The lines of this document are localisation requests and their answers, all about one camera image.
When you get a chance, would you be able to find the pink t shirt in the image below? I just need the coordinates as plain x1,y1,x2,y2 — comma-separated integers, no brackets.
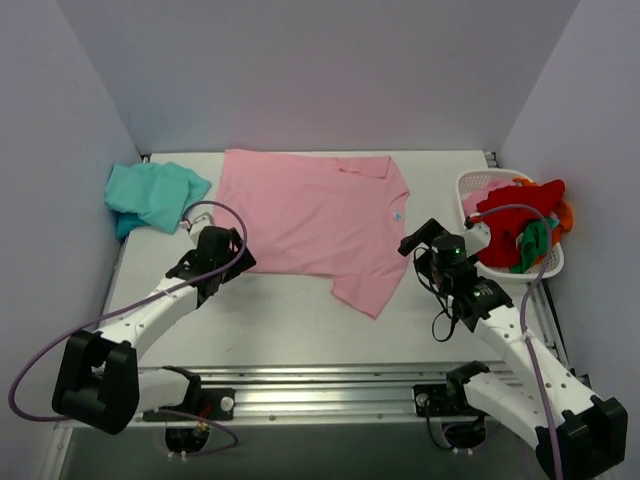
462,188,492,217
213,149,410,318

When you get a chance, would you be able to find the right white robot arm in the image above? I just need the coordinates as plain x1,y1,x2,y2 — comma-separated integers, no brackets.
398,219,628,479

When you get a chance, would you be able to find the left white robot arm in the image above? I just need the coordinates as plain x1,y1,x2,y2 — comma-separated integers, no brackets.
52,226,256,435

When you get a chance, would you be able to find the pink t shirt in basket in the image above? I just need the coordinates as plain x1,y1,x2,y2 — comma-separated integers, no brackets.
462,188,492,217

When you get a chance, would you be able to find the red t shirt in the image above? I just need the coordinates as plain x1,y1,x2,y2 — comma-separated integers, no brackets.
477,178,565,270

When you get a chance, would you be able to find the teal t shirt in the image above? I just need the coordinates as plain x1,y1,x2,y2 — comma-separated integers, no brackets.
104,162,211,240

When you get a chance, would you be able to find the green t shirt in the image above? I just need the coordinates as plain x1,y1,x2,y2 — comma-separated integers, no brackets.
509,220,548,274

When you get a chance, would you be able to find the white plastic basket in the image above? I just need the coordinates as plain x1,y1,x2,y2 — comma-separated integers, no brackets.
455,169,564,283

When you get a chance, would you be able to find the orange t shirt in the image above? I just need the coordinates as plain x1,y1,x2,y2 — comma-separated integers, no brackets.
511,175,575,246

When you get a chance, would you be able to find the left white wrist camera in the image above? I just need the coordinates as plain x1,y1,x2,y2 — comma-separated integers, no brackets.
180,212,215,236

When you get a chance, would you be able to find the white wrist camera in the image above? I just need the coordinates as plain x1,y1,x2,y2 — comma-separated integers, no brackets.
180,212,215,236
461,222,491,255

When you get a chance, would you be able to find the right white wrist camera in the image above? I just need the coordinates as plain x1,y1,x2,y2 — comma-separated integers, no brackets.
461,222,491,255

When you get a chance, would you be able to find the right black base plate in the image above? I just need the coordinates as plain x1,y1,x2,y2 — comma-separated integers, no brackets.
413,382,501,417

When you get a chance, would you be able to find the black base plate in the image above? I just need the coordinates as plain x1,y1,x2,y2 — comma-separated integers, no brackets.
142,388,236,422
413,382,501,417

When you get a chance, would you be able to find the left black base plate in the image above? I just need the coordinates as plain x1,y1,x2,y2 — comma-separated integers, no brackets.
142,388,236,422

